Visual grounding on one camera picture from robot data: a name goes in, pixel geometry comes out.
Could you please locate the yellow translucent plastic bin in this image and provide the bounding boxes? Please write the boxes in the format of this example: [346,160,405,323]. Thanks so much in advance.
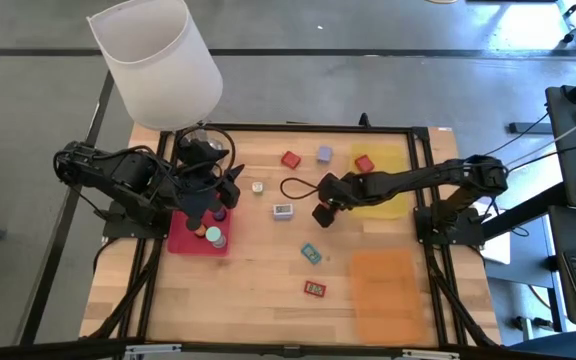
[348,143,412,221]

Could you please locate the grey desk foot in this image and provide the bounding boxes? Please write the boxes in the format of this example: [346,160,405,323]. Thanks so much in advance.
[507,122,552,135]

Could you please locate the teal digital clock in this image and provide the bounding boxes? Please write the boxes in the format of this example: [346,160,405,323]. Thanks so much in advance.
[300,242,323,265]

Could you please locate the red digital clock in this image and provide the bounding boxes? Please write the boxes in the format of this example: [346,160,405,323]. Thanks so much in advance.
[303,280,328,299]

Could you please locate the large red cube box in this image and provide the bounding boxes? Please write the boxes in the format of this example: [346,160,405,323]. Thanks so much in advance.
[354,154,376,174]

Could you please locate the silver frame bracket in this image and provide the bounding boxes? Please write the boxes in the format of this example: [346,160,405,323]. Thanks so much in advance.
[125,343,183,359]
[401,348,460,360]

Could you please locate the black-lid jar blue contents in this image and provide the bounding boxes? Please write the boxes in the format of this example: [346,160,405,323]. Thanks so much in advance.
[208,198,228,222]

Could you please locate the teal-lid glass jar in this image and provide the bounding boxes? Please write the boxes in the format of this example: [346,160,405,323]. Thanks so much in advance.
[205,225,228,250]

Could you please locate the orange translucent plastic bin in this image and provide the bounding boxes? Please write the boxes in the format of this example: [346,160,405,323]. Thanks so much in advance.
[350,249,432,346]

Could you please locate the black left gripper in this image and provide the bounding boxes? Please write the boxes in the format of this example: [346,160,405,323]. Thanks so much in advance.
[177,140,246,210]

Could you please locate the small red cube box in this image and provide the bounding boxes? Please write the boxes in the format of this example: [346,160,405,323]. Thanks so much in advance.
[280,151,303,170]

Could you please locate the blue chair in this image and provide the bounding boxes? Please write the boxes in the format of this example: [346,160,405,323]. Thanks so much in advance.
[510,327,576,360]

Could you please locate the pink translucent plastic bin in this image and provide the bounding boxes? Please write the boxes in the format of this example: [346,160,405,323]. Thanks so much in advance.
[166,175,237,257]

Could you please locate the black-lid jar orange contents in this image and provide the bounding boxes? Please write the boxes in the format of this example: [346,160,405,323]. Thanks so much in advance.
[186,216,208,239]

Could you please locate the black aluminium table frame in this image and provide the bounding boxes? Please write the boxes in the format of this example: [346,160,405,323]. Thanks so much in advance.
[80,122,507,359]

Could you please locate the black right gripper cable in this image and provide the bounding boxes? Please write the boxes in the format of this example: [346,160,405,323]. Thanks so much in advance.
[279,176,322,201]

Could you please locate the black floor frame bar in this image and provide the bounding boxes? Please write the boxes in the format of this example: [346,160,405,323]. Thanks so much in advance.
[17,72,115,346]

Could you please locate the table lamp white shade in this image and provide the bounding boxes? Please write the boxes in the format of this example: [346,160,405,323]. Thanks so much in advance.
[86,0,227,166]

